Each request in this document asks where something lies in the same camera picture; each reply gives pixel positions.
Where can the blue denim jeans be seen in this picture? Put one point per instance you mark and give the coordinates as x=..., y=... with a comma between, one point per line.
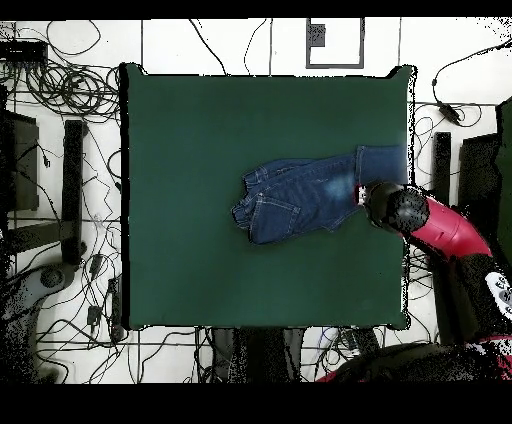
x=288, y=200

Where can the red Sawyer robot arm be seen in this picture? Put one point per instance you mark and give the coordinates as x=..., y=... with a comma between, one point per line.
x=448, y=228

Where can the black flat box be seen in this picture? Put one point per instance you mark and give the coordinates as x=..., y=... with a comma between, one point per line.
x=24, y=51

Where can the black stand leg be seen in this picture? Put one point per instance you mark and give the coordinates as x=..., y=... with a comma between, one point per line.
x=442, y=160
x=72, y=192

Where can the black power adapter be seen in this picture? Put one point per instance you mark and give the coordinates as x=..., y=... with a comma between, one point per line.
x=450, y=113

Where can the black square case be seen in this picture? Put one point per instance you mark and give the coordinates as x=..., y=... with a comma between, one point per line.
x=24, y=168
x=480, y=172

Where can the dark green table cloth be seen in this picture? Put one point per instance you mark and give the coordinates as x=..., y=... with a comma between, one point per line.
x=192, y=120

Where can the slim black power strip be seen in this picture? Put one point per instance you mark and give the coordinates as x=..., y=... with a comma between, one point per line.
x=116, y=308

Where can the small black plug adapter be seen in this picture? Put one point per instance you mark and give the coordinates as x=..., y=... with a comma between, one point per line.
x=94, y=315

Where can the grey chair base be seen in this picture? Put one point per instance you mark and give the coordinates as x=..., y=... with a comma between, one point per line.
x=24, y=292

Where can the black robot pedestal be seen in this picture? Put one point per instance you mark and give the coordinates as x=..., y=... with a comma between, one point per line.
x=260, y=356

